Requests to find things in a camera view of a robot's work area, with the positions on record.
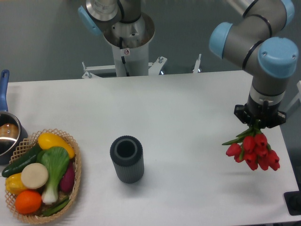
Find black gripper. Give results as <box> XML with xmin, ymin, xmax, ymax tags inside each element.
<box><xmin>234</xmin><ymin>95</ymin><xmax>286</xmax><ymax>129</ymax></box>

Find red tulip bouquet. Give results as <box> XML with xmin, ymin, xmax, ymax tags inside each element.
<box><xmin>222</xmin><ymin>120</ymin><xmax>280</xmax><ymax>171</ymax></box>

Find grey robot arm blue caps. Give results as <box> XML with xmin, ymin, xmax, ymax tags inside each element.
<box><xmin>209</xmin><ymin>0</ymin><xmax>299</xmax><ymax>128</ymax></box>

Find second robot arm shoulder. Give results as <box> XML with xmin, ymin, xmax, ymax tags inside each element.
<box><xmin>78</xmin><ymin>0</ymin><xmax>141</xmax><ymax>36</ymax></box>

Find dark grey ribbed vase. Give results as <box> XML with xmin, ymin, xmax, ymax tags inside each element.
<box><xmin>110</xmin><ymin>136</ymin><xmax>144</xmax><ymax>184</ymax></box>

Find black device at table edge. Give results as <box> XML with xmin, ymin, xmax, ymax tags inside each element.
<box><xmin>284</xmin><ymin>191</ymin><xmax>301</xmax><ymax>216</ymax></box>

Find purple sweet potato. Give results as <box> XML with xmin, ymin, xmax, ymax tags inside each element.
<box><xmin>59</xmin><ymin>162</ymin><xmax>75</xmax><ymax>193</ymax></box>

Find green bok choy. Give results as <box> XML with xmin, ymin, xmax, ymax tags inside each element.
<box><xmin>37</xmin><ymin>146</ymin><xmax>70</xmax><ymax>205</ymax></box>

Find yellow squash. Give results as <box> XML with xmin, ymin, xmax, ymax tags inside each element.
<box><xmin>38</xmin><ymin>132</ymin><xmax>75</xmax><ymax>159</ymax></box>

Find green bean pod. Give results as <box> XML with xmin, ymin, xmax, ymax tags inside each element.
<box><xmin>42</xmin><ymin>199</ymin><xmax>70</xmax><ymax>217</ymax></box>

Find woven wicker basket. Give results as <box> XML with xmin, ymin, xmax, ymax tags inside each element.
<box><xmin>5</xmin><ymin>129</ymin><xmax>81</xmax><ymax>225</ymax></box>

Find round beige disc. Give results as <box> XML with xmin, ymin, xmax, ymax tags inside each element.
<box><xmin>21</xmin><ymin>163</ymin><xmax>48</xmax><ymax>189</ymax></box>

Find dark green cucumber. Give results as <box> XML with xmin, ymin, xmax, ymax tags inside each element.
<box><xmin>2</xmin><ymin>144</ymin><xmax>42</xmax><ymax>178</ymax></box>

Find orange fruit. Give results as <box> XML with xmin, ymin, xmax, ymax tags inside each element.
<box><xmin>15</xmin><ymin>190</ymin><xmax>42</xmax><ymax>214</ymax></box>

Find yellow bell pepper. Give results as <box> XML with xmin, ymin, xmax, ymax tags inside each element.
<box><xmin>5</xmin><ymin>173</ymin><xmax>28</xmax><ymax>195</ymax></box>

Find white metal frame bracket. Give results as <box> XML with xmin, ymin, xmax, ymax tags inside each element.
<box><xmin>81</xmin><ymin>54</ymin><xmax>202</xmax><ymax>79</ymax></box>

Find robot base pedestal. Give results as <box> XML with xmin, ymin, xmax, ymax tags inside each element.
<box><xmin>104</xmin><ymin>12</ymin><xmax>155</xmax><ymax>77</ymax></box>

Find blue handled saucepan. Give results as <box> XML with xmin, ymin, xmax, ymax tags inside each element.
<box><xmin>0</xmin><ymin>70</ymin><xmax>28</xmax><ymax>165</ymax></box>

